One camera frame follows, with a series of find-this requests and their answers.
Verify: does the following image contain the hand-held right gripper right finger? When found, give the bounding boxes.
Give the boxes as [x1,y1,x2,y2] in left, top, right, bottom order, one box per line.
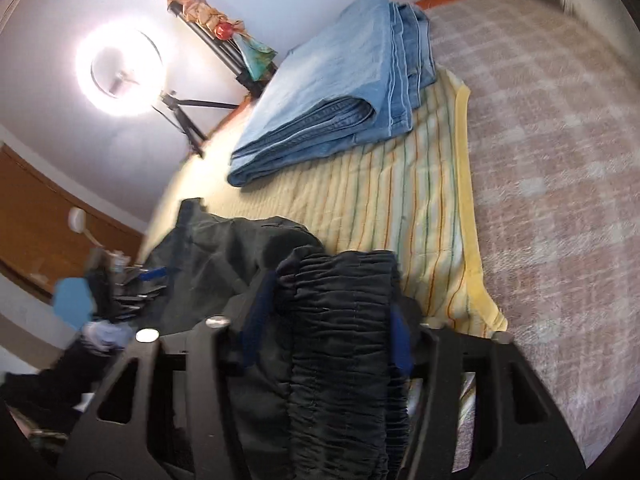
[390,305,586,480]

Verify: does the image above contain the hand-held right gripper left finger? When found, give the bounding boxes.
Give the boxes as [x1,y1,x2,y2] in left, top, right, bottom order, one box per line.
[57,270,278,480]

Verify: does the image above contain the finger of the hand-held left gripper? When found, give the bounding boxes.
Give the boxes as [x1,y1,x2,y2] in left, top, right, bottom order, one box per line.
[120,266,168,293]

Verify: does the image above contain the dark green pants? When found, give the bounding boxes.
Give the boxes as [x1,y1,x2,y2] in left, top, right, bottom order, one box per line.
[141,197,423,480]

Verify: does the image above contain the person's left forearm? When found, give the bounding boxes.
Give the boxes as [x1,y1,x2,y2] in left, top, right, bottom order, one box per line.
[0,345,111,436]

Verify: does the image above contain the person's left hand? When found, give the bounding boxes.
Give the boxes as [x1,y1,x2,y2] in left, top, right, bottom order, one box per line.
[80,320,136,356]

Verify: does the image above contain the blue chair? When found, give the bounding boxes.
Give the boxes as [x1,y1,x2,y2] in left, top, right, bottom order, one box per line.
[52,277,96,331]

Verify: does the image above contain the wooden door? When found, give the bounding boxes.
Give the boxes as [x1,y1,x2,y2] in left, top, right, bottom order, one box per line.
[0,142,148,293]

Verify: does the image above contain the yellow striped blanket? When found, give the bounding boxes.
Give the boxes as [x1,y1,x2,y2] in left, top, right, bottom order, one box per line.
[137,69,510,421]

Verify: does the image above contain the black tripod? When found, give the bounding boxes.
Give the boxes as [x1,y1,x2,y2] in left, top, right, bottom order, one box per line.
[152,89,241,158]

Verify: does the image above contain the pink checked bedspread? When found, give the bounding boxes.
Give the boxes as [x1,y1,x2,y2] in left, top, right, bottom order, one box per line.
[410,0,640,466]

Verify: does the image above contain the folded black metal rack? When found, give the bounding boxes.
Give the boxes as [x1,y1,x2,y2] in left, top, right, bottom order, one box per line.
[167,0,280,100]

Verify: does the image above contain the folded blue jeans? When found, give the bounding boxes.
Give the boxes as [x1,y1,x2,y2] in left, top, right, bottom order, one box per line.
[227,0,438,188]

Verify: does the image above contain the colourful cloth garland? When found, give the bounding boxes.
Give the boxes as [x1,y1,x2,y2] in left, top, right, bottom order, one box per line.
[167,0,278,81]

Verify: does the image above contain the white charger cable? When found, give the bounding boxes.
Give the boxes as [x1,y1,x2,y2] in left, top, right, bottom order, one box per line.
[69,207,106,248]

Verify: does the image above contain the white ring light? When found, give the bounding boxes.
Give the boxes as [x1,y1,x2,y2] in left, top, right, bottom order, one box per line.
[75,27,163,111]

